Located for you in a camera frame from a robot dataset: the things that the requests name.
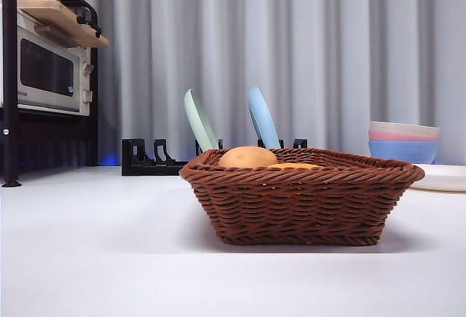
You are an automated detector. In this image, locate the brown potato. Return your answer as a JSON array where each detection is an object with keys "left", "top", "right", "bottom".
[{"left": 218, "top": 145, "right": 279, "bottom": 168}]

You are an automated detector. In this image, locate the orange corn cob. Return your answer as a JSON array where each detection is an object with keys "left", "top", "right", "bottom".
[{"left": 269, "top": 162, "right": 323, "bottom": 171}]

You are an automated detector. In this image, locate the brown woven wicker basket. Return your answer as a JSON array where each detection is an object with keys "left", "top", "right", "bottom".
[{"left": 179, "top": 147, "right": 426, "bottom": 247}]

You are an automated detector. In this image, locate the light blue plate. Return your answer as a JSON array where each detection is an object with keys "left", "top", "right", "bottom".
[{"left": 248, "top": 86, "right": 282, "bottom": 150}]

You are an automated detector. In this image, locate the pale green plate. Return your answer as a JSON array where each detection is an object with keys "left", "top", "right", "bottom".
[{"left": 183, "top": 88, "right": 221, "bottom": 154}]

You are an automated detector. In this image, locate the black dish rack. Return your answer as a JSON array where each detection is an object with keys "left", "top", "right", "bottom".
[{"left": 121, "top": 137, "right": 309, "bottom": 177}]

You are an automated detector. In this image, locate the grey pleated curtain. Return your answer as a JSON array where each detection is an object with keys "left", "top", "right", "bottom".
[{"left": 17, "top": 0, "right": 466, "bottom": 167}]

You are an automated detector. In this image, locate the pink bowl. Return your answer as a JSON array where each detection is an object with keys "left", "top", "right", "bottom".
[{"left": 368, "top": 129, "right": 441, "bottom": 143}]

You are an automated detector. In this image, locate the blue bowl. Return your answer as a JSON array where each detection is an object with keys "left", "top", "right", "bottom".
[{"left": 368, "top": 139, "right": 441, "bottom": 165}]

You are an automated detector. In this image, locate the cream bowl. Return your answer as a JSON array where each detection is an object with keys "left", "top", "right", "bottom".
[{"left": 369, "top": 120, "right": 441, "bottom": 138}]

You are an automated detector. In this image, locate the cream toaster oven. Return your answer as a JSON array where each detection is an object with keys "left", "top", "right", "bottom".
[{"left": 0, "top": 5, "right": 94, "bottom": 117}]

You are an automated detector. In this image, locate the wooden cutting board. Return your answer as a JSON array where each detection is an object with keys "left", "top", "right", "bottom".
[{"left": 16, "top": 0, "right": 111, "bottom": 49}]

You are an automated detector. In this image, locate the white plate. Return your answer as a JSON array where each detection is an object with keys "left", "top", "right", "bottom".
[{"left": 411, "top": 163, "right": 466, "bottom": 192}]

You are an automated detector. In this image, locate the black metal shelf frame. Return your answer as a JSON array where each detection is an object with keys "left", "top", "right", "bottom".
[{"left": 0, "top": 0, "right": 100, "bottom": 189}]

